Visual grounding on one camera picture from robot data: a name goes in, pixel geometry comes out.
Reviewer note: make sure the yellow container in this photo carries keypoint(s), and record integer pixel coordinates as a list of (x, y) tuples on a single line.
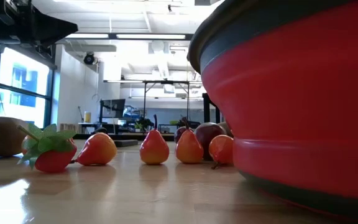
[(87, 116)]

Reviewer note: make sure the black ceiling spotlight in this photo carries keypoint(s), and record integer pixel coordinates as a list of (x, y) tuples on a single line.
[(89, 58)]

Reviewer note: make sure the dark green room plant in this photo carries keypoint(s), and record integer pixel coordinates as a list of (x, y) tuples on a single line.
[(144, 123)]

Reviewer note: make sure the red toy strawberry green leaves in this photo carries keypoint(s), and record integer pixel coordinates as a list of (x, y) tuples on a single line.
[(54, 160)]

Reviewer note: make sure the black aluminium table frame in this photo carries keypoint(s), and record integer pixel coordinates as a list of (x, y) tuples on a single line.
[(129, 137)]

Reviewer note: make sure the window with dark frame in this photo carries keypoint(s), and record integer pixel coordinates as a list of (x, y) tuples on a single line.
[(23, 74)]

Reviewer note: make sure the red collapsible bowl grey rim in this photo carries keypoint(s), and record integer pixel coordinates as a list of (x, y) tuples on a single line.
[(291, 93)]

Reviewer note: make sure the dark red toy pomegranate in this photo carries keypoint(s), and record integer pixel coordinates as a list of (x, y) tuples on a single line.
[(208, 133), (179, 133)]

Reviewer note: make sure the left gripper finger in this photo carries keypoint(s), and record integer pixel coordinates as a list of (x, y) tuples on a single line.
[(45, 52), (48, 31)]

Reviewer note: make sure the dark computer monitor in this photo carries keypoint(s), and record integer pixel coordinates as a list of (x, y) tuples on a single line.
[(115, 105)]

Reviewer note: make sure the black metal rig frame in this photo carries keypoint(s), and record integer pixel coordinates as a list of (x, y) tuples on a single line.
[(166, 82)]

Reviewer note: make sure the black arched bracket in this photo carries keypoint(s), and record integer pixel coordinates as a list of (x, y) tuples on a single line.
[(100, 130)]

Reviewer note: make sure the olive brown toy fruit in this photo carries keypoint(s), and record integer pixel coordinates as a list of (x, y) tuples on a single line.
[(227, 127)]

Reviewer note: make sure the long ceiling light bar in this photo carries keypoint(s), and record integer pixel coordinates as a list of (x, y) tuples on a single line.
[(126, 36)]

